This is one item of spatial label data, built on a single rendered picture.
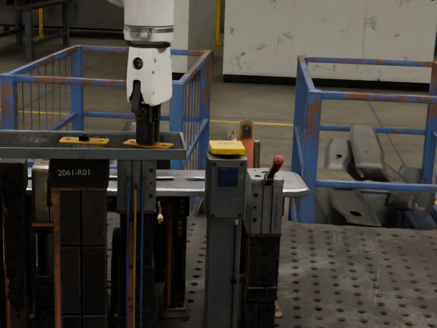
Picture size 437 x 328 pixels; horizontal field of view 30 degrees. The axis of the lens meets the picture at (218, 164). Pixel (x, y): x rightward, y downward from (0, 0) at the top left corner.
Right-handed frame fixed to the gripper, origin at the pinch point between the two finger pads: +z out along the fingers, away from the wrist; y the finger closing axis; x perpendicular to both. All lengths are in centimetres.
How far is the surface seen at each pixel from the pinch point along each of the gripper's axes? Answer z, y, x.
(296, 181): 19, 44, -18
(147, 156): 3.1, -5.2, -2.1
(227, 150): 3.0, 4.1, -13.6
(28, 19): 65, 816, 510
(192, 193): 19.1, 27.3, 0.9
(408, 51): 74, 824, 24
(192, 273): 49, 53, 10
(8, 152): 2.7, -14.4, 19.0
